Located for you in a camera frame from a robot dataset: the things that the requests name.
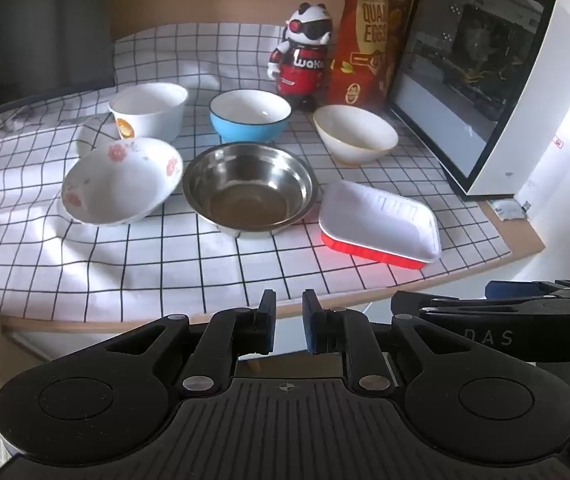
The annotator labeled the checked white tablecloth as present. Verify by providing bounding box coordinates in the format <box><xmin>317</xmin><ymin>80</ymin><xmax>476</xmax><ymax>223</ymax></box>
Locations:
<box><xmin>0</xmin><ymin>22</ymin><xmax>503</xmax><ymax>321</ymax></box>

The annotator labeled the orange snack bag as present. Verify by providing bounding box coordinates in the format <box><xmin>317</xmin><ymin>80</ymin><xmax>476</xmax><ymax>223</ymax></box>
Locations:
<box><xmin>327</xmin><ymin>0</ymin><xmax>418</xmax><ymax>111</ymax></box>

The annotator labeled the white floral bowl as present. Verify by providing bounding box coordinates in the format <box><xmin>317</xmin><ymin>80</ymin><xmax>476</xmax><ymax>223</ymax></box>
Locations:
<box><xmin>60</xmin><ymin>137</ymin><xmax>183</xmax><ymax>227</ymax></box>

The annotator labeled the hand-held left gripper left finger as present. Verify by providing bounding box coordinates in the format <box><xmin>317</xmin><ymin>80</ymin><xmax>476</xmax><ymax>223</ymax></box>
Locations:
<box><xmin>102</xmin><ymin>289</ymin><xmax>276</xmax><ymax>399</ymax></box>

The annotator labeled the white bowl with orange logo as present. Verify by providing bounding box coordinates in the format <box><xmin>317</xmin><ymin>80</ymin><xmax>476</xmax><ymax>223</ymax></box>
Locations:
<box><xmin>109</xmin><ymin>82</ymin><xmax>189</xmax><ymax>142</ymax></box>

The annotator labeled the red and white tray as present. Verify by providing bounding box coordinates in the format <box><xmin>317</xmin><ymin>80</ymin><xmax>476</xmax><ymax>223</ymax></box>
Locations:
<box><xmin>319</xmin><ymin>179</ymin><xmax>440</xmax><ymax>272</ymax></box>

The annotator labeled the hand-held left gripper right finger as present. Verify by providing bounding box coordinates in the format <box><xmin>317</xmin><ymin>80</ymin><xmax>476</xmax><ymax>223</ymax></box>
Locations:
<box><xmin>303</xmin><ymin>289</ymin><xmax>468</xmax><ymax>399</ymax></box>

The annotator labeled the panda robot toy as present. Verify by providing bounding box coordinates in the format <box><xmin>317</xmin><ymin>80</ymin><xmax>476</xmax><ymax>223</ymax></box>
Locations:
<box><xmin>268</xmin><ymin>2</ymin><xmax>336</xmax><ymax>111</ymax></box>

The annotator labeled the white conical bowl gold rim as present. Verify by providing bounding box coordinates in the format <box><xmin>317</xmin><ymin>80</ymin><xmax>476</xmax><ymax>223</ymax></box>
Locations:
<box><xmin>313</xmin><ymin>105</ymin><xmax>399</xmax><ymax>167</ymax></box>

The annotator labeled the blue bowl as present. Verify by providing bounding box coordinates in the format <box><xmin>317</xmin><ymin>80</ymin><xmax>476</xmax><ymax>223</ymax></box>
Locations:
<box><xmin>209</xmin><ymin>89</ymin><xmax>292</xmax><ymax>145</ymax></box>

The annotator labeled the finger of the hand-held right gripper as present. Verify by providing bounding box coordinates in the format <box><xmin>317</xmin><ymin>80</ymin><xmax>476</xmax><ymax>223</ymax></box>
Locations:
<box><xmin>391</xmin><ymin>290</ymin><xmax>438</xmax><ymax>317</ymax></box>

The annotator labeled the small paper packet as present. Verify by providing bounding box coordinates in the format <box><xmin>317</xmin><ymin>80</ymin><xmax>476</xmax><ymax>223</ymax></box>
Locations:
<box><xmin>489</xmin><ymin>199</ymin><xmax>533</xmax><ymax>222</ymax></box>

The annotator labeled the stainless steel bowl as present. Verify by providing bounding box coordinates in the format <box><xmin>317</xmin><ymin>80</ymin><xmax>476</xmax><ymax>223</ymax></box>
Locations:
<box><xmin>182</xmin><ymin>142</ymin><xmax>318</xmax><ymax>237</ymax></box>

